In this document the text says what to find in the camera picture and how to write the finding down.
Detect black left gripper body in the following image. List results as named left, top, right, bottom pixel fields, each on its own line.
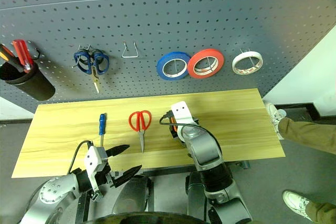
left=94, top=162, right=124, bottom=191

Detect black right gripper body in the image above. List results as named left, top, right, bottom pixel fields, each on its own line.
left=170, top=125, right=186, bottom=147

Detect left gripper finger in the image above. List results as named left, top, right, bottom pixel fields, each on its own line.
left=104, top=144, right=131, bottom=158
left=112, top=165, right=143, bottom=188

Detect red handled scissors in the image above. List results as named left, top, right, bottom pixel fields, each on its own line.
left=128, top=110, right=153, bottom=154

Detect blue handled screwdriver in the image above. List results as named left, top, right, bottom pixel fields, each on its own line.
left=98, top=113, right=107, bottom=147

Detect blue tape roll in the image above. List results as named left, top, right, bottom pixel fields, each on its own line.
left=156, top=51, right=192, bottom=81

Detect red tape roll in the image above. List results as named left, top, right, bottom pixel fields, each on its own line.
left=187, top=48, right=225, bottom=79

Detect white tape roll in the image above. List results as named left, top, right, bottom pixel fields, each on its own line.
left=232, top=50, right=263, bottom=76

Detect gray metal pegboard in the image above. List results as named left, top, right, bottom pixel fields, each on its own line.
left=0, top=0, right=336, bottom=109

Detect silver rounded housing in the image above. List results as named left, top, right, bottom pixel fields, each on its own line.
left=185, top=172, right=211, bottom=222
left=112, top=174, right=154, bottom=214

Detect dark rounded rim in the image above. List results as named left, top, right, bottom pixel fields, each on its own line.
left=85, top=211, right=208, bottom=224

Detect black cylindrical tool cup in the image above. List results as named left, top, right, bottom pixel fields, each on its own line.
left=0, top=60, right=56, bottom=101

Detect olive trouser leg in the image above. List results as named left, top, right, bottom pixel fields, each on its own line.
left=278, top=117, right=336, bottom=154
left=306, top=200, right=336, bottom=224

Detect orange and black screwdriver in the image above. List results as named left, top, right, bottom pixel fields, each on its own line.
left=0, top=44, right=24, bottom=72

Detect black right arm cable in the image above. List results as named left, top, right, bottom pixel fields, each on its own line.
left=159, top=112, right=223, bottom=156

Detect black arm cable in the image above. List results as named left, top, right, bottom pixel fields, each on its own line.
left=68, top=140, right=94, bottom=175
left=159, top=112, right=223, bottom=156

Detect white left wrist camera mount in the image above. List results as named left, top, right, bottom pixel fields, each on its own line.
left=84, top=145, right=108, bottom=196

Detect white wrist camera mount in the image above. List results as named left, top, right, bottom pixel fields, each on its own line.
left=170, top=101, right=201, bottom=141
left=84, top=145, right=108, bottom=196

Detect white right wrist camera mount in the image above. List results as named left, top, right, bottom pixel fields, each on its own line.
left=170, top=101, right=201, bottom=141

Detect silver metal bracket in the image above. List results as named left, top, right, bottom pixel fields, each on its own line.
left=91, top=190, right=103, bottom=203

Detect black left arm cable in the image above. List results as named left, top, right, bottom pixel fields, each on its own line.
left=68, top=140, right=94, bottom=175

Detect black metal table frame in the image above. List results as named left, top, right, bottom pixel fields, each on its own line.
left=75, top=160, right=251, bottom=224

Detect blue handled scissors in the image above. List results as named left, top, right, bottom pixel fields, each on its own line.
left=73, top=48, right=110, bottom=94

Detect wire pliers holder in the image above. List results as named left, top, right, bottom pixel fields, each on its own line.
left=121, top=41, right=140, bottom=59

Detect red handled screwdriver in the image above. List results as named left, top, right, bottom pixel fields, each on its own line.
left=12, top=39, right=35, bottom=73

